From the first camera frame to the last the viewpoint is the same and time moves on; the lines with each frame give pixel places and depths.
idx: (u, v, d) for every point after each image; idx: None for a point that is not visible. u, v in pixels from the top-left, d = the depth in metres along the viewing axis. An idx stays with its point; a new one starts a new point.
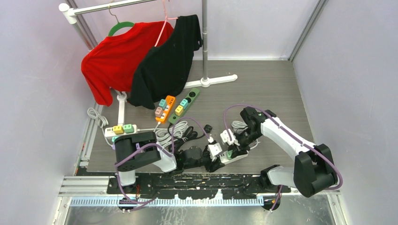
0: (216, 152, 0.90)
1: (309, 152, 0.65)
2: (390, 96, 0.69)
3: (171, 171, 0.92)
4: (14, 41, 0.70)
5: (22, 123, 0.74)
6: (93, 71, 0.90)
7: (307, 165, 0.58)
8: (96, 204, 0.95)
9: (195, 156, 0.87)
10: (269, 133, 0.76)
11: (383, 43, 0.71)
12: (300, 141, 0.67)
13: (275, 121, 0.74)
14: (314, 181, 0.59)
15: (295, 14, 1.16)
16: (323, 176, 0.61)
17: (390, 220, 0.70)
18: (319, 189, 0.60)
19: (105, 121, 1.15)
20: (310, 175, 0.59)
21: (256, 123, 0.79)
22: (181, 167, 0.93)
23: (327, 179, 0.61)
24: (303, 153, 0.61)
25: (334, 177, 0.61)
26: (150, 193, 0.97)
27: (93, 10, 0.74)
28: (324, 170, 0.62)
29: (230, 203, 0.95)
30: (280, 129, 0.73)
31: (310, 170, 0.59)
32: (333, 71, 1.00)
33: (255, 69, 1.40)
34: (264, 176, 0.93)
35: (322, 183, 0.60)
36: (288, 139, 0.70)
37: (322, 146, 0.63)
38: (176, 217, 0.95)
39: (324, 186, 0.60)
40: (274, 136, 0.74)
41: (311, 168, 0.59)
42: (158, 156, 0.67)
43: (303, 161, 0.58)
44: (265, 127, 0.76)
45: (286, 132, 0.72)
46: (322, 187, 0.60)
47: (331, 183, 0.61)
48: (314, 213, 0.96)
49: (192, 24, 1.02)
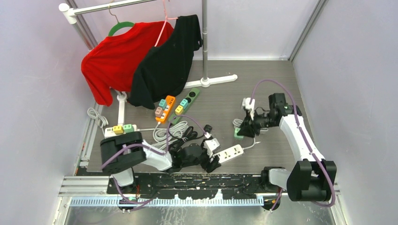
0: (213, 146, 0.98)
1: (314, 163, 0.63)
2: (389, 96, 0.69)
3: (168, 169, 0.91)
4: (14, 41, 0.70)
5: (22, 123, 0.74)
6: (93, 71, 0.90)
7: (305, 175, 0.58)
8: (96, 203, 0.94)
9: (194, 153, 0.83)
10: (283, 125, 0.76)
11: (384, 43, 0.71)
12: (310, 149, 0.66)
13: (296, 120, 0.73)
14: (303, 190, 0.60)
15: (295, 14, 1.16)
16: (315, 188, 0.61)
17: (391, 221, 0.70)
18: (304, 199, 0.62)
19: (105, 121, 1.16)
20: (303, 184, 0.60)
21: (278, 113, 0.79)
22: (179, 166, 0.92)
23: (317, 192, 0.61)
24: (306, 161, 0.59)
25: (325, 193, 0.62)
26: (150, 193, 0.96)
27: (93, 10, 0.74)
28: (319, 183, 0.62)
29: (230, 203, 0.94)
30: (299, 128, 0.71)
31: (304, 179, 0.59)
32: (333, 71, 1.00)
33: (255, 69, 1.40)
34: (264, 172, 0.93)
35: (310, 193, 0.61)
36: (299, 141, 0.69)
37: (326, 163, 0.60)
38: (176, 217, 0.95)
39: (311, 198, 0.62)
40: (289, 135, 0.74)
41: (307, 179, 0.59)
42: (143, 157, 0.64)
43: (303, 168, 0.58)
44: (284, 122, 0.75)
45: (302, 134, 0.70)
46: (309, 198, 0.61)
47: (320, 198, 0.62)
48: (314, 213, 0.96)
49: (192, 24, 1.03)
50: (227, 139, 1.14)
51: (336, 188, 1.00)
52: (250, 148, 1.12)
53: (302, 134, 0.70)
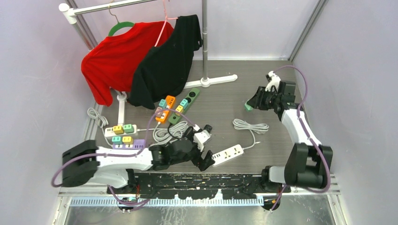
0: (203, 138, 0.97)
1: (311, 146, 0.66)
2: (390, 96, 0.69)
3: (155, 167, 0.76)
4: (14, 41, 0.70)
5: (22, 123, 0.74)
6: (93, 71, 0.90)
7: (301, 157, 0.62)
8: (96, 203, 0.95)
9: (183, 148, 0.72)
10: (284, 116, 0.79)
11: (384, 43, 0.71)
12: (307, 134, 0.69)
13: (297, 112, 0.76)
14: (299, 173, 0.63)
15: (295, 14, 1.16)
16: (311, 174, 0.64)
17: (391, 221, 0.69)
18: (300, 184, 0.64)
19: (105, 121, 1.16)
20: (299, 167, 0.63)
21: (280, 109, 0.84)
22: (167, 162, 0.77)
23: (313, 178, 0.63)
24: (304, 145, 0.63)
25: (322, 181, 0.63)
26: (150, 193, 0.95)
27: (93, 10, 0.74)
28: (316, 170, 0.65)
29: (230, 203, 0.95)
30: (299, 119, 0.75)
31: (300, 161, 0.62)
32: (333, 71, 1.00)
33: (255, 69, 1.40)
34: (264, 171, 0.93)
35: (306, 178, 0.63)
36: (298, 128, 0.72)
37: (325, 148, 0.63)
38: (176, 217, 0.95)
39: (307, 183, 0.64)
40: (289, 125, 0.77)
41: (302, 161, 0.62)
42: (94, 166, 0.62)
43: (300, 148, 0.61)
44: (286, 114, 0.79)
45: (301, 123, 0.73)
46: (304, 183, 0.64)
47: (317, 184, 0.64)
48: (314, 213, 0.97)
49: (192, 24, 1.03)
50: (227, 139, 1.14)
51: (336, 188, 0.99)
52: (250, 148, 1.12)
53: (301, 124, 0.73)
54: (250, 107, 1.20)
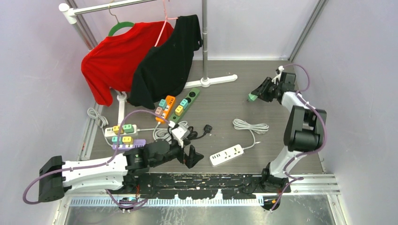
0: (180, 133, 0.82)
1: (308, 110, 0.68)
2: (390, 96, 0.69)
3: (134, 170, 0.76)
4: (14, 41, 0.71)
5: (22, 123, 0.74)
6: (93, 71, 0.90)
7: (298, 112, 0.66)
8: (96, 203, 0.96)
9: (158, 150, 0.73)
10: (285, 97, 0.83)
11: (383, 43, 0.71)
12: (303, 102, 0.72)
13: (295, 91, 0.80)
14: (296, 131, 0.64)
15: (295, 14, 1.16)
16: (307, 133, 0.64)
17: (391, 221, 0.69)
18: (300, 143, 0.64)
19: (106, 121, 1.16)
20: (296, 123, 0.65)
21: (280, 94, 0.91)
22: (146, 165, 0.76)
23: (310, 136, 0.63)
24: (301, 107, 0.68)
25: (319, 140, 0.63)
26: (150, 193, 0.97)
27: (93, 10, 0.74)
28: (314, 132, 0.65)
29: (230, 203, 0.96)
30: (296, 96, 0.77)
31: (297, 119, 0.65)
32: (333, 71, 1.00)
33: (255, 69, 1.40)
34: (265, 170, 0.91)
35: (303, 137, 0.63)
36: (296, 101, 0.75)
37: (319, 109, 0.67)
38: (176, 217, 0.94)
39: (304, 142, 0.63)
40: (289, 103, 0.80)
41: (299, 117, 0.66)
42: (59, 184, 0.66)
43: (296, 108, 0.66)
44: (285, 95, 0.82)
45: (298, 100, 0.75)
46: (301, 142, 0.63)
47: (316, 144, 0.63)
48: (314, 213, 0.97)
49: (192, 25, 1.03)
50: (227, 139, 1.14)
51: (336, 188, 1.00)
52: (250, 148, 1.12)
53: (298, 99, 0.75)
54: (254, 96, 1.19)
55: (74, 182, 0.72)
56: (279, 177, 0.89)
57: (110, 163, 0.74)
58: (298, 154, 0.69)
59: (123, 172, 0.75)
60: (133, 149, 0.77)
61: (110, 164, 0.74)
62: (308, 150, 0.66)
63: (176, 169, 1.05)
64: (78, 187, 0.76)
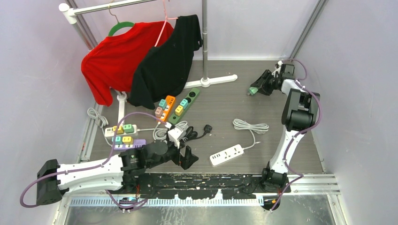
0: (177, 133, 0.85)
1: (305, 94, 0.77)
2: (390, 95, 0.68)
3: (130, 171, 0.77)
4: (14, 41, 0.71)
5: (22, 123, 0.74)
6: (93, 71, 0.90)
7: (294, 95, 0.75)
8: (96, 203, 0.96)
9: (158, 150, 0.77)
10: (284, 85, 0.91)
11: (383, 43, 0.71)
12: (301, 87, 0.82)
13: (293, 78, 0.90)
14: (293, 110, 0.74)
15: (295, 14, 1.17)
16: (302, 112, 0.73)
17: (391, 221, 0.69)
18: (295, 121, 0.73)
19: (105, 121, 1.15)
20: (292, 105, 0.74)
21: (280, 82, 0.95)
22: (143, 166, 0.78)
23: (305, 115, 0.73)
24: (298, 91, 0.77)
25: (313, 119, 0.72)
26: (150, 192, 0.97)
27: (93, 10, 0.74)
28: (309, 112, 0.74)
29: (230, 203, 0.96)
30: (294, 82, 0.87)
31: (294, 100, 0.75)
32: (333, 71, 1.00)
33: (255, 69, 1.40)
34: (265, 170, 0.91)
35: (299, 116, 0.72)
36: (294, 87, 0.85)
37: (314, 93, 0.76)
38: (176, 217, 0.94)
39: (300, 120, 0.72)
40: (287, 89, 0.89)
41: (295, 99, 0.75)
42: (54, 188, 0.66)
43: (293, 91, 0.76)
44: (285, 82, 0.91)
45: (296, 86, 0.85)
46: (297, 120, 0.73)
47: (310, 122, 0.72)
48: (314, 213, 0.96)
49: (192, 24, 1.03)
50: (227, 139, 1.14)
51: (336, 188, 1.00)
52: (250, 148, 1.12)
53: (296, 85, 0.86)
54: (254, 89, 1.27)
55: (69, 185, 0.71)
56: (279, 174, 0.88)
57: (105, 165, 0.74)
58: (295, 135, 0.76)
59: (119, 173, 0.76)
60: (130, 150, 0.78)
61: (105, 166, 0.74)
62: (303, 128, 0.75)
63: (176, 169, 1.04)
64: (76, 190, 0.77)
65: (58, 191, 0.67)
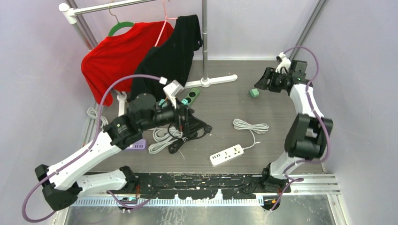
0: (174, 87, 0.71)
1: (314, 118, 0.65)
2: (390, 95, 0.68)
3: (125, 140, 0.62)
4: (14, 41, 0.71)
5: (22, 123, 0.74)
6: (93, 71, 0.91)
7: (302, 122, 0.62)
8: (96, 203, 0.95)
9: (146, 105, 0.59)
10: (293, 91, 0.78)
11: (383, 43, 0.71)
12: (311, 107, 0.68)
13: (305, 87, 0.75)
14: (299, 140, 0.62)
15: (295, 14, 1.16)
16: (310, 142, 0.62)
17: (391, 221, 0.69)
18: (301, 151, 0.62)
19: (105, 121, 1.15)
20: (298, 134, 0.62)
21: (290, 84, 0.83)
22: (137, 131, 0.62)
23: (314, 146, 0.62)
24: (305, 115, 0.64)
25: (321, 150, 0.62)
26: (150, 193, 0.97)
27: (93, 10, 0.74)
28: (316, 140, 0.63)
29: (230, 203, 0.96)
30: (306, 93, 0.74)
31: (301, 128, 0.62)
32: (333, 71, 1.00)
33: (255, 69, 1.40)
34: (265, 170, 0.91)
35: (306, 146, 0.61)
36: (304, 102, 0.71)
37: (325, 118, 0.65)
38: (176, 217, 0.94)
39: (306, 152, 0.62)
40: (296, 98, 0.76)
41: (303, 127, 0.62)
42: (49, 191, 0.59)
43: (302, 118, 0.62)
44: (294, 89, 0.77)
45: (307, 98, 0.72)
46: (302, 152, 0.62)
47: (317, 153, 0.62)
48: (314, 213, 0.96)
49: (192, 25, 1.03)
50: (227, 139, 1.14)
51: (336, 188, 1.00)
52: (250, 148, 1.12)
53: (307, 98, 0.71)
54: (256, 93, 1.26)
55: (70, 182, 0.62)
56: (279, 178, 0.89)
57: (93, 147, 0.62)
58: (298, 160, 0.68)
59: (114, 148, 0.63)
60: (115, 119, 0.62)
61: (94, 148, 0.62)
62: (309, 158, 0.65)
63: (176, 169, 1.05)
64: (88, 188, 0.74)
65: (59, 193, 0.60)
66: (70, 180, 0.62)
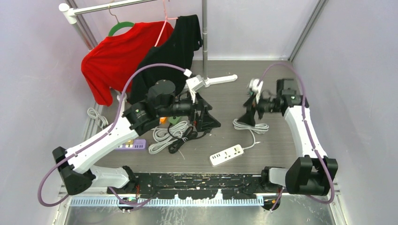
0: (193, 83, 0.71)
1: (315, 159, 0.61)
2: (390, 96, 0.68)
3: (143, 125, 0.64)
4: (14, 41, 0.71)
5: (22, 123, 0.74)
6: (93, 71, 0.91)
7: (306, 169, 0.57)
8: (96, 203, 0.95)
9: (165, 90, 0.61)
10: (287, 113, 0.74)
11: (383, 43, 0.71)
12: (313, 145, 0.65)
13: (302, 112, 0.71)
14: (302, 184, 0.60)
15: (295, 13, 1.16)
16: (313, 184, 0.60)
17: (391, 221, 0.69)
18: (304, 192, 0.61)
19: (106, 121, 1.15)
20: (302, 180, 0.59)
21: (283, 102, 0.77)
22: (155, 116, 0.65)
23: (317, 188, 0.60)
24: (307, 157, 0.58)
25: (325, 191, 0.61)
26: (150, 192, 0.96)
27: (92, 10, 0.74)
28: (319, 179, 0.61)
29: (230, 203, 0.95)
30: (303, 122, 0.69)
31: (304, 175, 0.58)
32: (333, 71, 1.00)
33: (255, 69, 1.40)
34: (264, 172, 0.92)
35: (309, 189, 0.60)
36: (303, 136, 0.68)
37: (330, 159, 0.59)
38: (176, 217, 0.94)
39: (310, 193, 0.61)
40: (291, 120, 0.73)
41: (306, 174, 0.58)
42: (69, 173, 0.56)
43: (303, 164, 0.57)
44: (290, 112, 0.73)
45: (305, 127, 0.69)
46: (306, 192, 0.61)
47: (321, 193, 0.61)
48: (314, 213, 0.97)
49: (192, 25, 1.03)
50: (227, 139, 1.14)
51: (336, 188, 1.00)
52: (250, 148, 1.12)
53: (305, 128, 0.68)
54: None
55: (87, 165, 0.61)
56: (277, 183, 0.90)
57: (111, 131, 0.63)
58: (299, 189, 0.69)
59: (133, 132, 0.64)
60: (133, 105, 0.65)
61: (113, 132, 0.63)
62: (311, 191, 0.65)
63: (176, 169, 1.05)
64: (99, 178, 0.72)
65: (78, 176, 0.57)
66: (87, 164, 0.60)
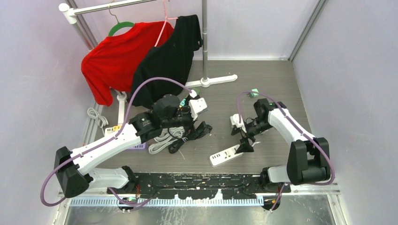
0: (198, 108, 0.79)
1: (307, 142, 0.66)
2: (390, 96, 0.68)
3: (147, 134, 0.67)
4: (14, 41, 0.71)
5: (21, 123, 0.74)
6: (93, 71, 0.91)
7: (301, 153, 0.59)
8: (96, 203, 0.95)
9: (172, 102, 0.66)
10: (271, 117, 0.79)
11: (384, 43, 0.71)
12: (300, 131, 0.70)
13: (282, 111, 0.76)
14: (305, 170, 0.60)
15: (295, 13, 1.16)
16: (314, 168, 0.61)
17: (391, 221, 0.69)
18: (309, 180, 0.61)
19: (106, 121, 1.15)
20: (302, 165, 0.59)
21: (264, 110, 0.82)
22: (159, 125, 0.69)
23: (318, 172, 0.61)
24: (299, 141, 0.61)
25: (326, 172, 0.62)
26: (150, 193, 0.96)
27: (93, 10, 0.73)
28: (317, 163, 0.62)
29: (230, 203, 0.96)
30: (286, 116, 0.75)
31: (302, 157, 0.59)
32: (333, 71, 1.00)
33: (255, 69, 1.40)
34: (264, 174, 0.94)
35: (312, 175, 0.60)
36: (289, 126, 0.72)
37: (317, 138, 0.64)
38: (176, 217, 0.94)
39: (314, 179, 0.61)
40: (277, 123, 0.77)
41: (304, 156, 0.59)
42: (74, 173, 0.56)
43: (298, 146, 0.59)
44: (272, 116, 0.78)
45: (288, 121, 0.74)
46: (310, 180, 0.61)
47: (324, 176, 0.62)
48: (314, 213, 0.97)
49: (192, 24, 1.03)
50: (227, 139, 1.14)
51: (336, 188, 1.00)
52: None
53: (288, 121, 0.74)
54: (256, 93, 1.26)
55: (88, 168, 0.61)
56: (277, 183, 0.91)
57: (118, 136, 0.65)
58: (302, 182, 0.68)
59: (136, 139, 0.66)
60: (138, 115, 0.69)
61: (119, 137, 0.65)
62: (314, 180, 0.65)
63: (176, 169, 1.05)
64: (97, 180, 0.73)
65: (80, 176, 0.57)
66: (89, 166, 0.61)
